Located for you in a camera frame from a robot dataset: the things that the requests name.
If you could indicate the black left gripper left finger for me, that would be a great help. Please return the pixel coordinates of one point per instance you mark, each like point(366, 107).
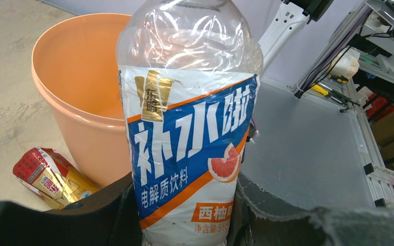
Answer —
point(107, 217)

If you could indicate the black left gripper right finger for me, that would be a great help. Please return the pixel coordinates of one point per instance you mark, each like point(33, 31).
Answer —
point(260, 218)

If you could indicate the gold red label bottle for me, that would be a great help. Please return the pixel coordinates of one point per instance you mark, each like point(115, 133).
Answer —
point(51, 177)

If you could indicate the orange plastic bin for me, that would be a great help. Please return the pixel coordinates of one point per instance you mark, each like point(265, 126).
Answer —
point(74, 69)

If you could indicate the blue white grapefruit drink bottle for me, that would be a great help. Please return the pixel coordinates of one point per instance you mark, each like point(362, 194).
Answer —
point(189, 77)

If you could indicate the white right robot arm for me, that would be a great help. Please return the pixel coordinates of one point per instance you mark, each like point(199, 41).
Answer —
point(291, 17)

